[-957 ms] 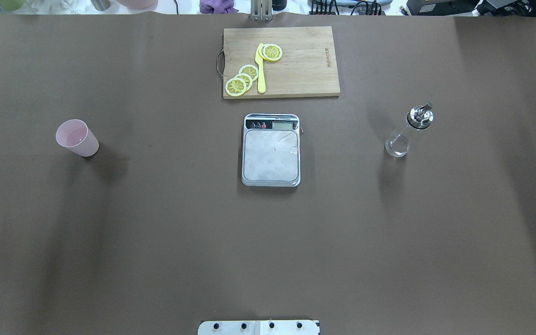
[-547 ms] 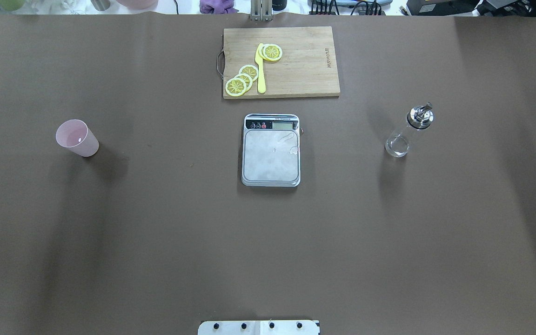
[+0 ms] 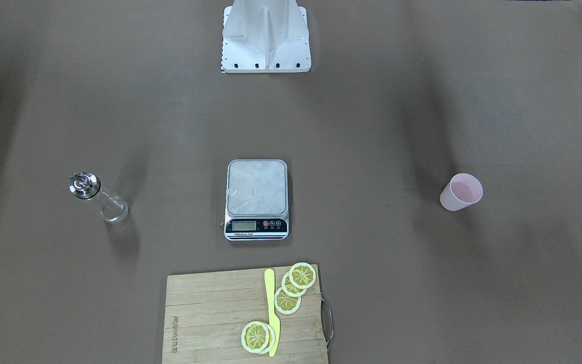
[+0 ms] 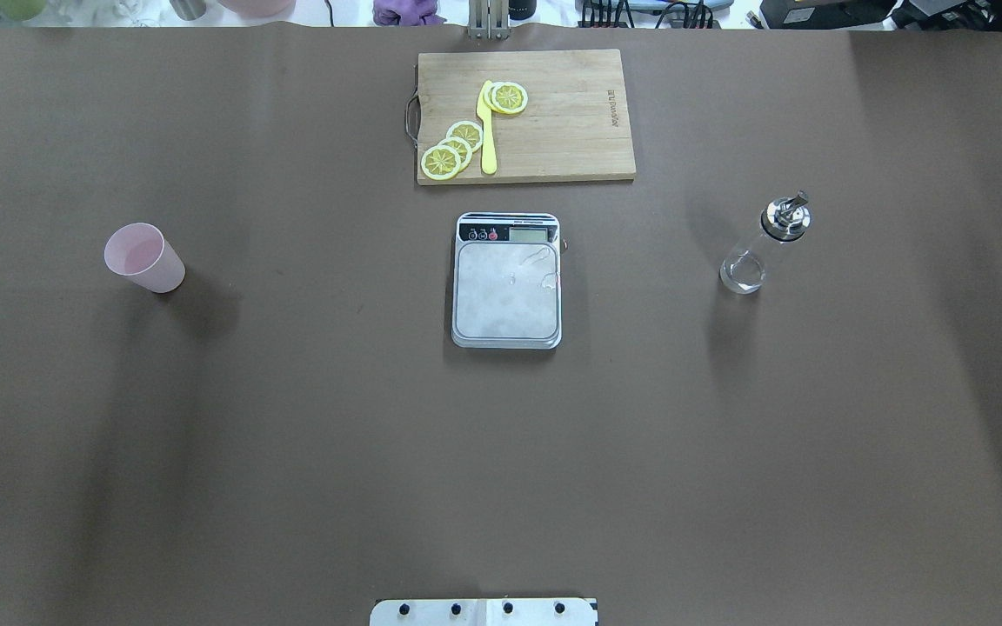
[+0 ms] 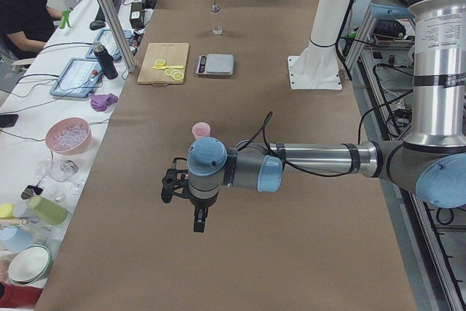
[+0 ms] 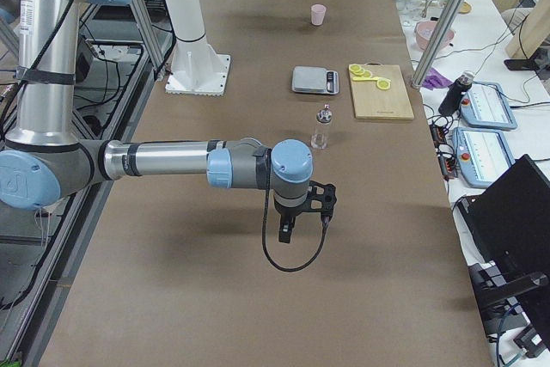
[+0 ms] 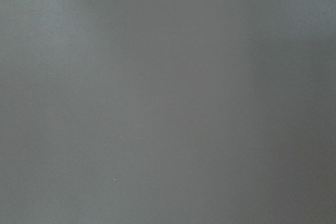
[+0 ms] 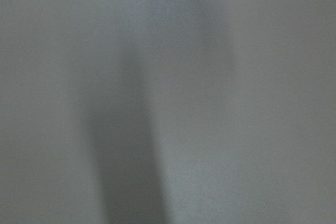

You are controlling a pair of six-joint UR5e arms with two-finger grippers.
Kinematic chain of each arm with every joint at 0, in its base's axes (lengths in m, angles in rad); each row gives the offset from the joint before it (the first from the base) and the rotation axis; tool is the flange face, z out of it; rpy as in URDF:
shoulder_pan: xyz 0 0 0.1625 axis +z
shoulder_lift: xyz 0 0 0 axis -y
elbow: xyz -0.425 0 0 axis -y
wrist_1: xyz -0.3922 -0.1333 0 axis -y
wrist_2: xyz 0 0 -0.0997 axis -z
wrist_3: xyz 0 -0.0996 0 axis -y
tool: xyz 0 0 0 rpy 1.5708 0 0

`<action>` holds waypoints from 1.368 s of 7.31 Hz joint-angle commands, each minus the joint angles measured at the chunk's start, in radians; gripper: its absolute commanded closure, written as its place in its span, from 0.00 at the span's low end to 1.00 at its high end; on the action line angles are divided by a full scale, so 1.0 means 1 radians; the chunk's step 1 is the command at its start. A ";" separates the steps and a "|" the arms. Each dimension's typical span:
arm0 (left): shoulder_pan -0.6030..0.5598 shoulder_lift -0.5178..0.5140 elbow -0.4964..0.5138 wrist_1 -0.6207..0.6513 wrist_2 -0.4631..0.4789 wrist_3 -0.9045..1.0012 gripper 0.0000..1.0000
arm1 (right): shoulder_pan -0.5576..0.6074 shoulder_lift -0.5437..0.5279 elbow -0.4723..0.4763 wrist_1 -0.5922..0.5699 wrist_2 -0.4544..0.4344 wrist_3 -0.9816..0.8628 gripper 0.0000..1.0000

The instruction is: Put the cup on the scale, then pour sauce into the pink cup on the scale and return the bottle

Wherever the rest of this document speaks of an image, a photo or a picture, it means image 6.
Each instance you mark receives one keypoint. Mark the aluminium frame post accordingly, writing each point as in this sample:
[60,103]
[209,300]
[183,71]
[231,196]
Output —
[444,23]

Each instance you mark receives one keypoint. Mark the black laptop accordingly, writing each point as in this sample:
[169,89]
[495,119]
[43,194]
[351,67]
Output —
[509,223]

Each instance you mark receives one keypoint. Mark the pink bowl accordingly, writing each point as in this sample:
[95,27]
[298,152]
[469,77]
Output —
[424,31]

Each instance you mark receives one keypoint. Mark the yellow lemon slices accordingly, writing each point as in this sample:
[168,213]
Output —
[360,74]

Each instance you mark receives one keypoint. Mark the pink plastic cup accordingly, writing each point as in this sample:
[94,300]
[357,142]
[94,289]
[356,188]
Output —
[317,14]

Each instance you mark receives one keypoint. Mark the silver kitchen scale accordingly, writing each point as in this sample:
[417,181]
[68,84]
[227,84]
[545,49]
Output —
[315,80]

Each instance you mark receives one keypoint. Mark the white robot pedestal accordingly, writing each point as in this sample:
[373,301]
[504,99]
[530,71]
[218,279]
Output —
[196,68]

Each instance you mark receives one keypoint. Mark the purple cloth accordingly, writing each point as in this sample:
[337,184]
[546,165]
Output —
[435,80]

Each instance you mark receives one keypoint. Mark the black gripper camera mount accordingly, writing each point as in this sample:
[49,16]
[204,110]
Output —
[321,198]

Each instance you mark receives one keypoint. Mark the clear glass sauce bottle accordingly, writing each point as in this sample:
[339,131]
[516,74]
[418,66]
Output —
[323,121]

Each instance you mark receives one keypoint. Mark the blue teach pendant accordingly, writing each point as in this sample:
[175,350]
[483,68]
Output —
[484,106]
[483,155]

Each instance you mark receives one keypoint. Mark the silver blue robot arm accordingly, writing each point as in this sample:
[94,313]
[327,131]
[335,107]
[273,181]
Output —
[44,161]

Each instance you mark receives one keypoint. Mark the black water bottle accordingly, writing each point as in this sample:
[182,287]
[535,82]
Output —
[452,99]

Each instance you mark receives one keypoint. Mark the upper blue teach pendant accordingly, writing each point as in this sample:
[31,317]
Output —
[484,106]

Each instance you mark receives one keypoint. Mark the wooden cutting board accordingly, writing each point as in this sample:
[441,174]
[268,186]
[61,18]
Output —
[369,102]

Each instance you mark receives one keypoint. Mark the lower blue teach pendant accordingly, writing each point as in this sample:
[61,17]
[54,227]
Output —
[483,155]

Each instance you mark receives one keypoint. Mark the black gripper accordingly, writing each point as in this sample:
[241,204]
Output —
[287,214]

